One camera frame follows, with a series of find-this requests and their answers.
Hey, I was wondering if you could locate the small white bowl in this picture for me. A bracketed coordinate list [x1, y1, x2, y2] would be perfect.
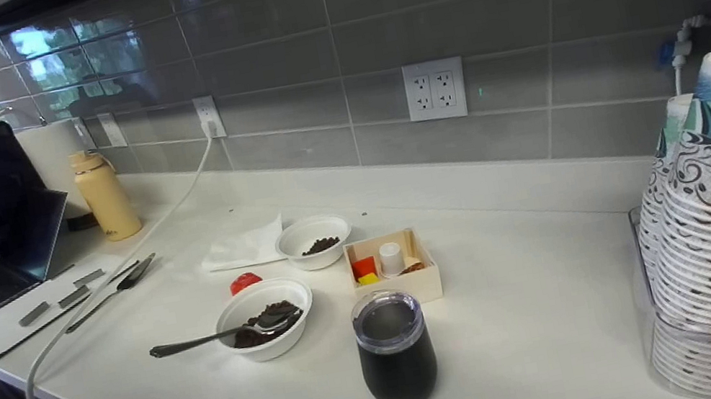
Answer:
[272, 210, 359, 277]

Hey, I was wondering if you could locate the heap of coffee beans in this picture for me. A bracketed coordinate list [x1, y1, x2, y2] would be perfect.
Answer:
[299, 234, 342, 257]
[227, 297, 308, 351]

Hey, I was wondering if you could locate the red block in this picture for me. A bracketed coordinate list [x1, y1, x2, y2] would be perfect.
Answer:
[350, 255, 380, 282]

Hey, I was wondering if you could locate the white capsule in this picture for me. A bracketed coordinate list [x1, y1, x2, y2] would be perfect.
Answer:
[376, 240, 408, 279]

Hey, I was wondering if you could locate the small wooden box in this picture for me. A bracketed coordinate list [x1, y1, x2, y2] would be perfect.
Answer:
[341, 223, 445, 316]

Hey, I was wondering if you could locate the white paper napkin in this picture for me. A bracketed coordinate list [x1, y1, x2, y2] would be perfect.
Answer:
[194, 213, 291, 276]

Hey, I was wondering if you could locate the clear tumbler lid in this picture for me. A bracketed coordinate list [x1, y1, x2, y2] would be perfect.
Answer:
[347, 283, 430, 360]

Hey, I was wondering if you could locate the red bottle cap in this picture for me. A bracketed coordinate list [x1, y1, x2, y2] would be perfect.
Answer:
[227, 269, 266, 297]

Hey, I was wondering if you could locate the large white bowl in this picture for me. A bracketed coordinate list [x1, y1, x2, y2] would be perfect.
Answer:
[207, 272, 323, 370]

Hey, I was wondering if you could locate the black tumbler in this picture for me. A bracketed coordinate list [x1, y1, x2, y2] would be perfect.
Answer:
[347, 282, 444, 399]

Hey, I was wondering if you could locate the metal spoon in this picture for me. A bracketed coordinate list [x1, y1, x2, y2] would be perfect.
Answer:
[146, 307, 308, 362]

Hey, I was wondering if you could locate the cream water bottle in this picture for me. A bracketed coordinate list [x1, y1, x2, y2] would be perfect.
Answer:
[68, 143, 146, 247]

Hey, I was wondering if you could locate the black utensil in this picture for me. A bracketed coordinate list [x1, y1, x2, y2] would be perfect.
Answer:
[54, 252, 167, 334]

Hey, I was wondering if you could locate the grey bar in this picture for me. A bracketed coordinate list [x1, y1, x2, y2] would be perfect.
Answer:
[15, 300, 55, 328]
[70, 267, 107, 290]
[55, 284, 94, 310]

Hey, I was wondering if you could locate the white paper towel roll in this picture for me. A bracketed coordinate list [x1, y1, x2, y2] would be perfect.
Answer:
[13, 115, 104, 225]

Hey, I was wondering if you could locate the white quad wall socket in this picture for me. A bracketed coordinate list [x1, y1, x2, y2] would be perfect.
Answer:
[400, 55, 472, 126]

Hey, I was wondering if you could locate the white wall socket with plug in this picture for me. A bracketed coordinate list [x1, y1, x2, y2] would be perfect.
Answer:
[192, 93, 228, 142]

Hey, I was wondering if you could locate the white cable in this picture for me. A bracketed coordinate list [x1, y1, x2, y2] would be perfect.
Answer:
[0, 119, 267, 399]

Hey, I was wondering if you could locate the water valve with white hose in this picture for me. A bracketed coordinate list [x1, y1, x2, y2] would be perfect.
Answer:
[652, 12, 711, 99]

